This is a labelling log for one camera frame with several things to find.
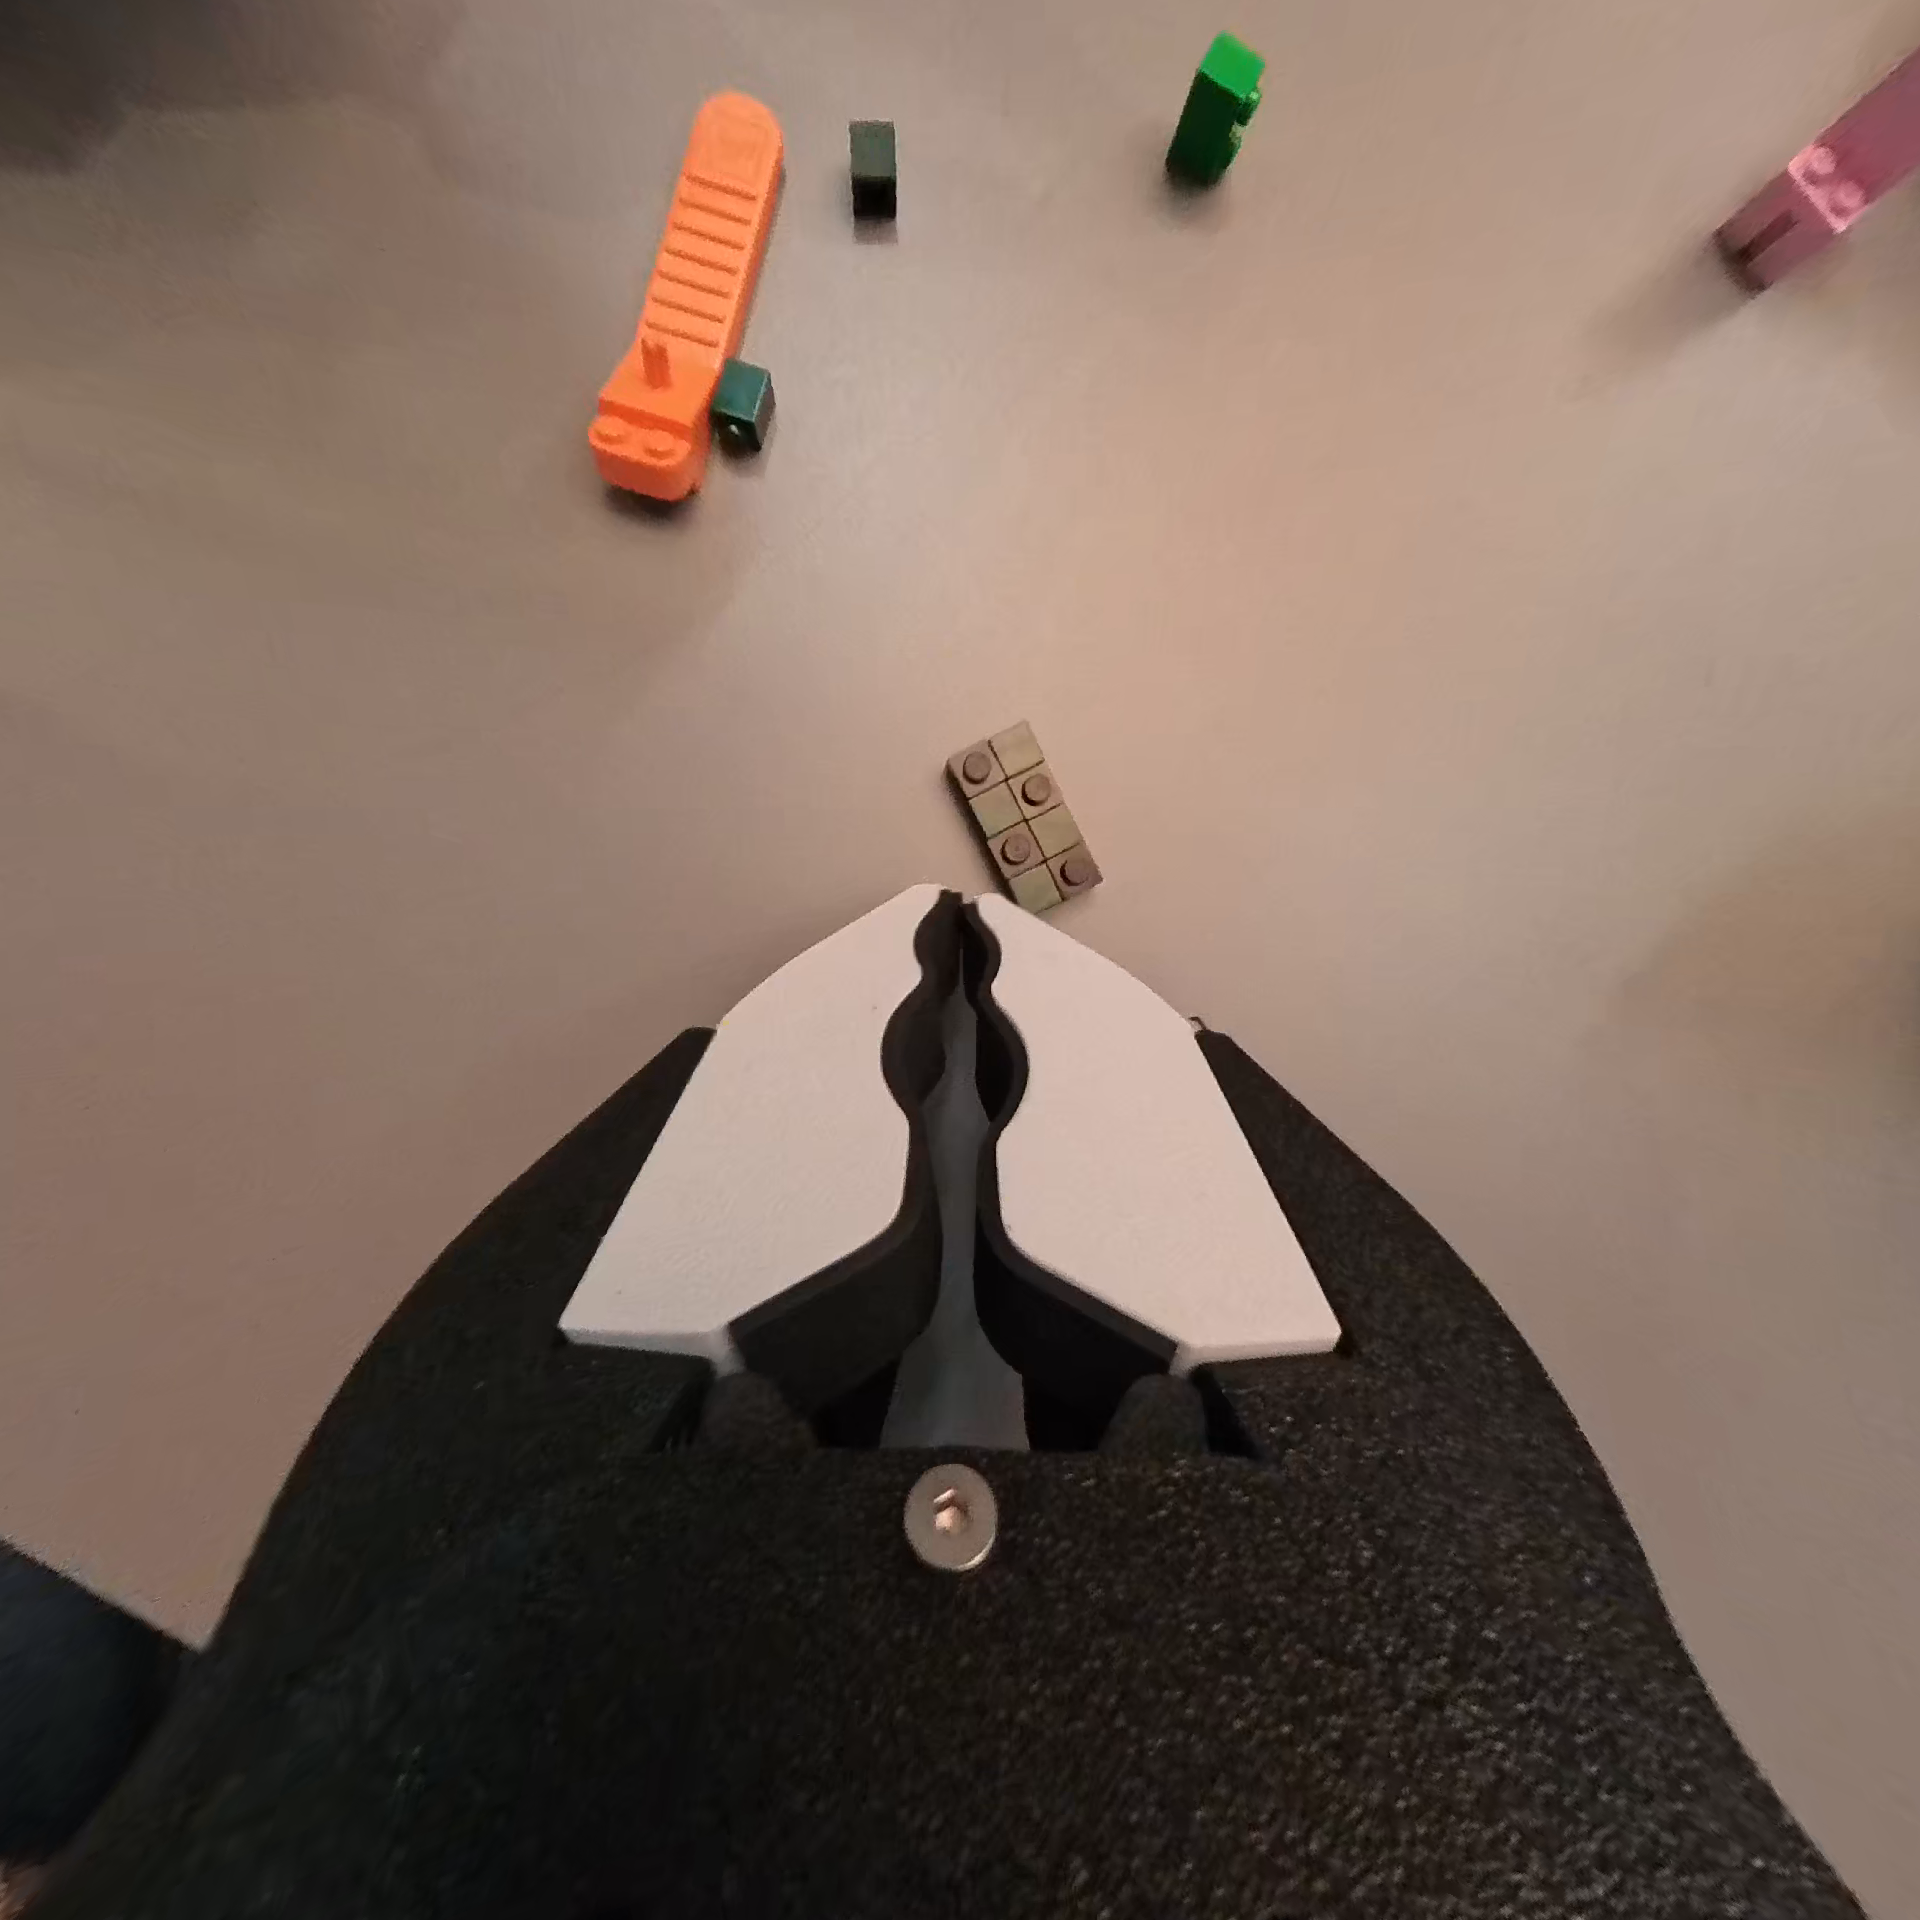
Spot orange lego brick separator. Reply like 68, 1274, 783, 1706
586, 88, 783, 518

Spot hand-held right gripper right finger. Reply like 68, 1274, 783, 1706
960, 892, 1343, 1451

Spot small bright green lego piece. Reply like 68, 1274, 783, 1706
1166, 32, 1266, 190

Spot olive grey lego plate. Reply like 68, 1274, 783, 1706
943, 719, 1104, 910

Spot person's leg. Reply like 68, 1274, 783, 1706
0, 1544, 204, 1876

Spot pink lego pig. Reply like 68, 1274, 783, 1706
1714, 53, 1920, 294

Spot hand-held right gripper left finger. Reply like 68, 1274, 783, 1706
557, 883, 964, 1451

